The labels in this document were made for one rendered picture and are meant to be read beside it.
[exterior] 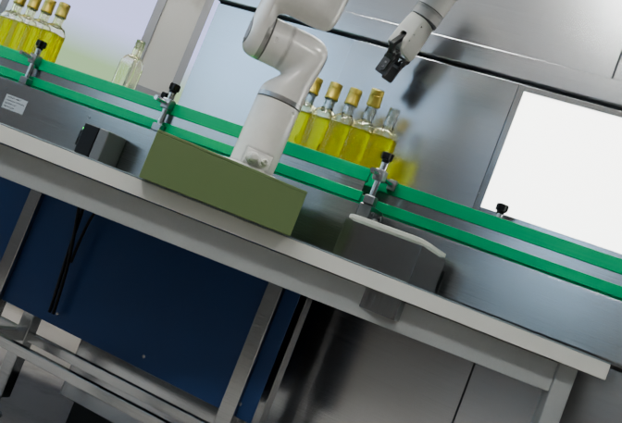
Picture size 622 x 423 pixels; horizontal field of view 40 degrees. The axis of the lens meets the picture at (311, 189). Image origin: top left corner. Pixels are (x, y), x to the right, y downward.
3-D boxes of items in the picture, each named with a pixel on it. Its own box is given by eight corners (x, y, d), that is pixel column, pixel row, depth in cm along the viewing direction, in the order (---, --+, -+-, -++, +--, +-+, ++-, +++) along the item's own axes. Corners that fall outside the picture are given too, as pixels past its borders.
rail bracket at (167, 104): (165, 136, 215) (184, 88, 216) (150, 129, 209) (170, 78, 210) (153, 131, 217) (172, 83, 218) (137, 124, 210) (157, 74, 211)
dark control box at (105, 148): (114, 169, 216) (127, 139, 217) (96, 162, 209) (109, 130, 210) (90, 160, 220) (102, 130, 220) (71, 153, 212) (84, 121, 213)
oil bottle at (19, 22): (14, 86, 258) (50, 1, 260) (1, 80, 253) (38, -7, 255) (1, 81, 260) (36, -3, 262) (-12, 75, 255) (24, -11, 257)
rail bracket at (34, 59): (32, 89, 234) (51, 44, 235) (14, 80, 227) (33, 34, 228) (21, 85, 235) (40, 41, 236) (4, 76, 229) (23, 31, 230)
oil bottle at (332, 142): (329, 199, 214) (360, 120, 215) (321, 194, 209) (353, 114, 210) (310, 192, 216) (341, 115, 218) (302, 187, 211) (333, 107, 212)
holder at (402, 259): (438, 296, 190) (450, 264, 190) (407, 283, 165) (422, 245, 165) (369, 269, 197) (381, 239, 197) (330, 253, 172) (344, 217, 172)
